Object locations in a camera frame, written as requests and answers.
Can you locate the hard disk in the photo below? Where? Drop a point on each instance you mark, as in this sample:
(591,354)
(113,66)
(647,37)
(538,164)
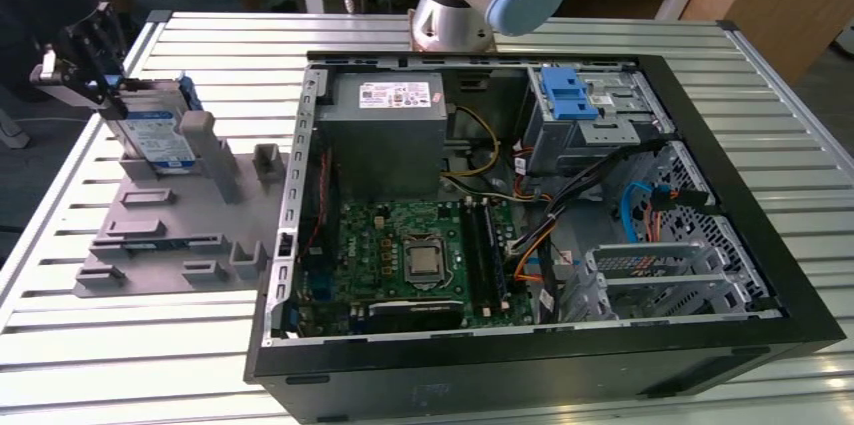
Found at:
(156,140)

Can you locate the metal disk bay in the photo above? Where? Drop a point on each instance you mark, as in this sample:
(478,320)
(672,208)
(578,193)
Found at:
(660,281)

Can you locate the white stand foot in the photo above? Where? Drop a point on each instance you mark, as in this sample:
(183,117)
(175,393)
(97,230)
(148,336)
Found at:
(13,132)

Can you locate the grey parts rack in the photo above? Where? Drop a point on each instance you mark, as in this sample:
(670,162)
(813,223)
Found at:
(180,225)

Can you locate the RAM stick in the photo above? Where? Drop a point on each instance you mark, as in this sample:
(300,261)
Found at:
(143,245)

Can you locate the grey power supply unit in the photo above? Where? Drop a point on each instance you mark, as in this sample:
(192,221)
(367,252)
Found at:
(380,155)

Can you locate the green motherboard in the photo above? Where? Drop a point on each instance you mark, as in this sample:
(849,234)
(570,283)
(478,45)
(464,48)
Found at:
(374,245)

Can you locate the CPU socket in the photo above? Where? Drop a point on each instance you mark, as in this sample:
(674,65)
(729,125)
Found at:
(403,260)

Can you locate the silver CPU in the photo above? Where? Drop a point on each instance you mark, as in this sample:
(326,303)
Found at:
(426,262)

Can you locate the black RAM slot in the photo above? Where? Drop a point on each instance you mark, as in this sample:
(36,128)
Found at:
(475,255)

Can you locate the black graphics card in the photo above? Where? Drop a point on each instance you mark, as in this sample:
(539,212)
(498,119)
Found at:
(414,312)

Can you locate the blue plastic drive latch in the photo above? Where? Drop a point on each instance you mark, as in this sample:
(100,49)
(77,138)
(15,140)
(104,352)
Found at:
(567,95)

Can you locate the metal optical drive cage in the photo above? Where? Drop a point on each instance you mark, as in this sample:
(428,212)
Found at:
(614,132)

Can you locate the black PC case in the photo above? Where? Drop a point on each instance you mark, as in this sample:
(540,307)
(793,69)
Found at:
(534,375)

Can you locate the small silver wrist camera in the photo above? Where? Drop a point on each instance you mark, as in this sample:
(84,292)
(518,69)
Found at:
(49,72)

